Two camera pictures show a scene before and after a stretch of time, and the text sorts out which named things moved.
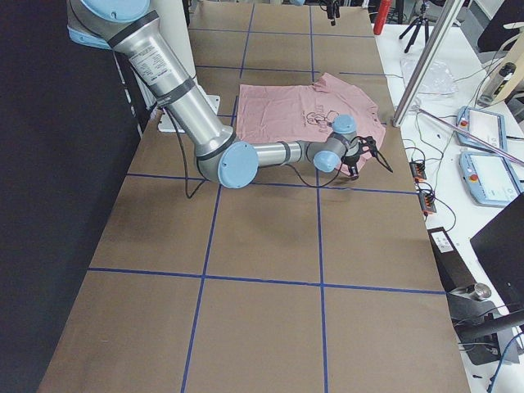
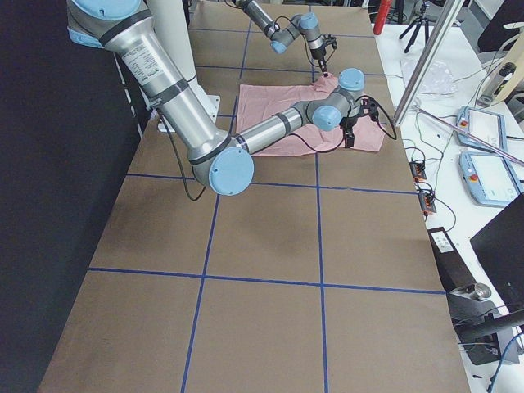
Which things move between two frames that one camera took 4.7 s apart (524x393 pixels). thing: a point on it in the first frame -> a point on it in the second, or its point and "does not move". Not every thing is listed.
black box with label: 452,268 does not move
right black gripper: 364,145 -> 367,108
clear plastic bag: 438,78 does not move
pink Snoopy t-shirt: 286,113 does not move
